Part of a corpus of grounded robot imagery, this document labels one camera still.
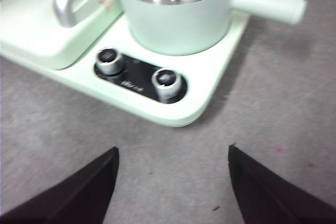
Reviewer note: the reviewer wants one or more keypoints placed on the mint green griddle cover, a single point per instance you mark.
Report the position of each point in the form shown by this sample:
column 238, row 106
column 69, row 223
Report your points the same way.
column 39, row 40

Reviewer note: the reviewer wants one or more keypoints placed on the silver control knob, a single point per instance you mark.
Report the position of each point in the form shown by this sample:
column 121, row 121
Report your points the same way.
column 108, row 62
column 166, row 83

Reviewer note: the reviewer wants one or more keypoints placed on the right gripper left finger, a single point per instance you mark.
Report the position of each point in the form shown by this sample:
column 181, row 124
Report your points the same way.
column 73, row 197

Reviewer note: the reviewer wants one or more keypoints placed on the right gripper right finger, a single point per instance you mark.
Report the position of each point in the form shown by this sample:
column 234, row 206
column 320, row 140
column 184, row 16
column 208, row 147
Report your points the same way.
column 270, row 197

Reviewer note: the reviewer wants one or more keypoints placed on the mint green breakfast machine base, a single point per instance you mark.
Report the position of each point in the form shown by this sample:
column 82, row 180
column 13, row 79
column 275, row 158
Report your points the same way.
column 204, row 87

